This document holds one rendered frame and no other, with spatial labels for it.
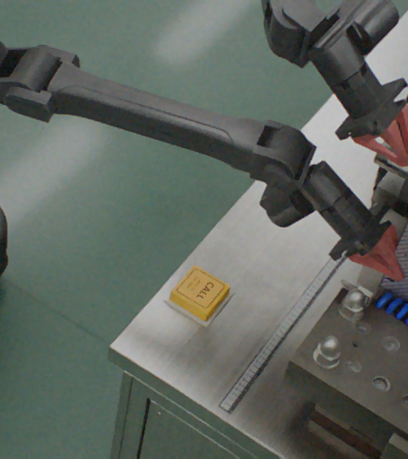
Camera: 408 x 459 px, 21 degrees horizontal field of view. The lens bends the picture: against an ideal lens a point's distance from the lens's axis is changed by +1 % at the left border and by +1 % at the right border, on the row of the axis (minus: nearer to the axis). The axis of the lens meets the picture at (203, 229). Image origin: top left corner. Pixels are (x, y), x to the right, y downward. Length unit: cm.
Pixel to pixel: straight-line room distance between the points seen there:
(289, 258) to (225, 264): 11
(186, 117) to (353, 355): 41
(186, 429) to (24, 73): 58
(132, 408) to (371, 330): 41
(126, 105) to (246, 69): 192
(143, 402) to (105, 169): 147
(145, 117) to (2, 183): 153
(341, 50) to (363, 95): 7
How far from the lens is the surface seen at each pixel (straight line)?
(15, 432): 264
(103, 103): 160
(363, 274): 180
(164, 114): 158
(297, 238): 186
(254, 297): 177
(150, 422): 178
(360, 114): 150
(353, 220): 158
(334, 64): 147
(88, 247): 295
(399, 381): 158
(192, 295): 173
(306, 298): 179
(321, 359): 156
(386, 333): 162
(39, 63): 165
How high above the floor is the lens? 231
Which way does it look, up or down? 50 degrees down
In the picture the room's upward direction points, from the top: 12 degrees clockwise
